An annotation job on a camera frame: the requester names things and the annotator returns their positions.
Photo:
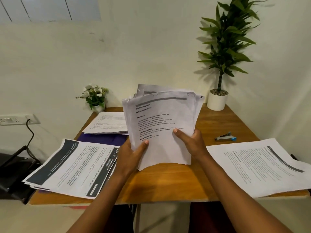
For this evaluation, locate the silver and blue stapler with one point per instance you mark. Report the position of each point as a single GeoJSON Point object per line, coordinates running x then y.
{"type": "Point", "coordinates": [224, 137]}

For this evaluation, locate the tall green potted plant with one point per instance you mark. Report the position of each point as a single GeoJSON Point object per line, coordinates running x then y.
{"type": "Point", "coordinates": [227, 41]}

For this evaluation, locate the sheaf of printed white papers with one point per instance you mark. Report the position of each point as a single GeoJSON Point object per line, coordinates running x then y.
{"type": "Point", "coordinates": [162, 123]}

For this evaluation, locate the black chair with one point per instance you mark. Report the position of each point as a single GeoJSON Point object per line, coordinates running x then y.
{"type": "Point", "coordinates": [14, 172]}

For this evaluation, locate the wooden table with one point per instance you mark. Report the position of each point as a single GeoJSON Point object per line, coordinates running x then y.
{"type": "Point", "coordinates": [170, 177]}

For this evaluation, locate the white wall socket panel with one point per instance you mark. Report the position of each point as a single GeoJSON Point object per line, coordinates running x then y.
{"type": "Point", "coordinates": [18, 119]}

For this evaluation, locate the dark-header printed paper pile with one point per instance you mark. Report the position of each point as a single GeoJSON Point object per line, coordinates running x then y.
{"type": "Point", "coordinates": [73, 164]}

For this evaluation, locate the person's right hand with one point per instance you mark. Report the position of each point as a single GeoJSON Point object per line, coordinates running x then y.
{"type": "Point", "coordinates": [194, 145]}

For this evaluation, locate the person's right thumb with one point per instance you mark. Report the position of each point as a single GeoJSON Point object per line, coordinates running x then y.
{"type": "Point", "coordinates": [181, 136]}

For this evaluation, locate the table-print white paper pile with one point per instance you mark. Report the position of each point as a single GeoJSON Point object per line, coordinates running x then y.
{"type": "Point", "coordinates": [107, 123]}

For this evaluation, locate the person's right forearm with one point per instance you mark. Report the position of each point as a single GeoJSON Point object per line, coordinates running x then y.
{"type": "Point", "coordinates": [240, 198]}

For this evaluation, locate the person's left hand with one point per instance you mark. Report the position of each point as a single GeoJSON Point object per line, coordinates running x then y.
{"type": "Point", "coordinates": [126, 158]}

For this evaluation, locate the white round plant pot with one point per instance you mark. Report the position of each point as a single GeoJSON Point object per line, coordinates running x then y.
{"type": "Point", "coordinates": [217, 101]}

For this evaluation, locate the frosted glass window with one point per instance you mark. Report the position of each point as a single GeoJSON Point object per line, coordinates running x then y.
{"type": "Point", "coordinates": [48, 8]}

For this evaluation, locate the purple folder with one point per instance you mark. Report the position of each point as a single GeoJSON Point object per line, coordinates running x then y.
{"type": "Point", "coordinates": [102, 139]}

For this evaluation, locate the grey-bar printed paper pile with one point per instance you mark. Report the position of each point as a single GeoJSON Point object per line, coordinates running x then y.
{"type": "Point", "coordinates": [260, 164]}

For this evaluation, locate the small white flower plant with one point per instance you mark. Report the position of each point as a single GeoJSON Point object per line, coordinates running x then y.
{"type": "Point", "coordinates": [94, 95]}

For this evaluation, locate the person's left forearm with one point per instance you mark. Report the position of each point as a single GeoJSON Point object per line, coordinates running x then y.
{"type": "Point", "coordinates": [102, 203]}

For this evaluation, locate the person's left thumb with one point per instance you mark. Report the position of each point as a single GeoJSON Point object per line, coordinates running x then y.
{"type": "Point", "coordinates": [141, 148]}

